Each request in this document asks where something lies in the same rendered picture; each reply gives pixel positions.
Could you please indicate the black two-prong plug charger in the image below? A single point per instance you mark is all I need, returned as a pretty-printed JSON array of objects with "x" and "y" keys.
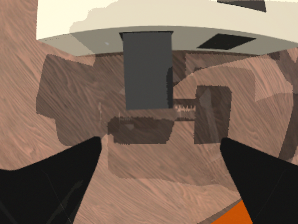
[{"x": 148, "y": 70}]

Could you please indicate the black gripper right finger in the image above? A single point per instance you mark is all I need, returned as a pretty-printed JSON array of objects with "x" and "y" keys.
[{"x": 267, "y": 185}]

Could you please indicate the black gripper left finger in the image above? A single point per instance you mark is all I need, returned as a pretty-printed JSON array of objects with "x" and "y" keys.
[{"x": 50, "y": 190}]

